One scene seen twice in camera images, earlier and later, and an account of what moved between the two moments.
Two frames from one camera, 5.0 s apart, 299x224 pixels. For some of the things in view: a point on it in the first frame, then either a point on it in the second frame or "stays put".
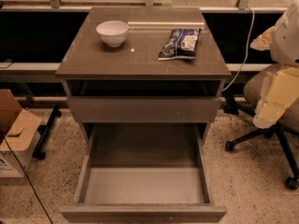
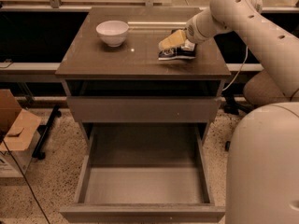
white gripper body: (286, 41) -> (193, 33)
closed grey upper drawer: (145, 109) stays put
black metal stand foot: (43, 130) stays put
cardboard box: (20, 128) stays put
